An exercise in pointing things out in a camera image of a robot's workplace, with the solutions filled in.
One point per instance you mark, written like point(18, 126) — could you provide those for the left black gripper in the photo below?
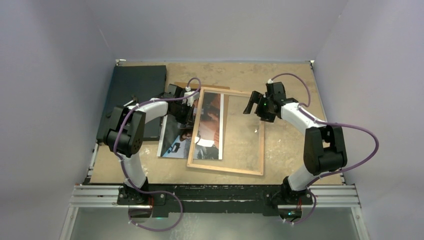
point(187, 119)

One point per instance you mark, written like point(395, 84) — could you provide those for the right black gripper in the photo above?
point(258, 98)

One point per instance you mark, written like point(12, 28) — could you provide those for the printed photo with white border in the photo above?
point(175, 138)

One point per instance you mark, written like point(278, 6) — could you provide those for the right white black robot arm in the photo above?
point(324, 148)

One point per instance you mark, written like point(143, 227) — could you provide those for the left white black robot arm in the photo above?
point(125, 132)

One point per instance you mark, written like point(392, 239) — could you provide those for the black flat box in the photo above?
point(137, 83)

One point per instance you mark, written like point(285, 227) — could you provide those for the small black metal hammer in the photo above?
point(130, 101)

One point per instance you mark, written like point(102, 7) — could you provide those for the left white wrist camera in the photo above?
point(190, 96)

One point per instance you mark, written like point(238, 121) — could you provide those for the brown frame backing board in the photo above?
point(194, 85)

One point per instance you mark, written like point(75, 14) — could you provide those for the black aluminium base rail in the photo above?
point(214, 198)

